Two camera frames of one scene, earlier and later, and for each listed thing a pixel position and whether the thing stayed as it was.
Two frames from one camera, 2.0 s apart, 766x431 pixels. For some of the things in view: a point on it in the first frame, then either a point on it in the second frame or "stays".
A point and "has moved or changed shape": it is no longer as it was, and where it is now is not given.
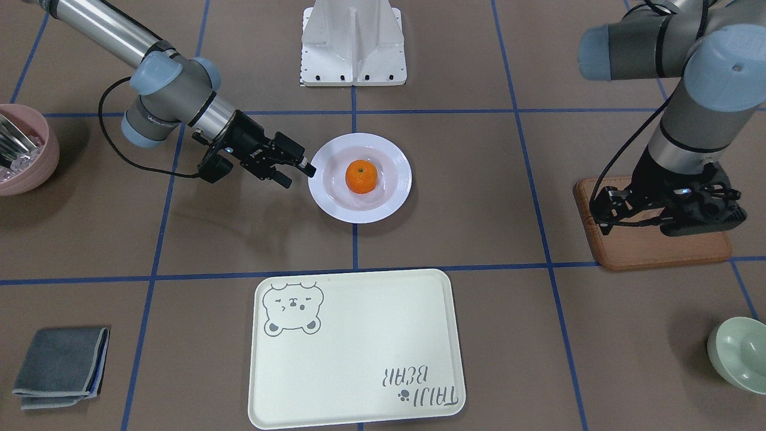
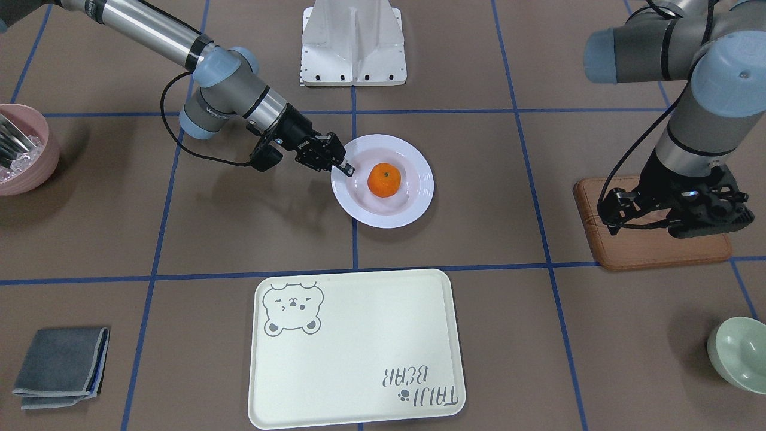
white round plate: (328, 185) has moved or changed shape
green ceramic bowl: (736, 349) stays
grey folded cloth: (61, 367) stays
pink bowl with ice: (31, 171) stays
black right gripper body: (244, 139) -> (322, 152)
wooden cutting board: (627, 247) stays
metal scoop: (14, 143) stays
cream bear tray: (355, 347) stays
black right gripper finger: (287, 151) -> (337, 155)
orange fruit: (361, 176) -> (384, 180)
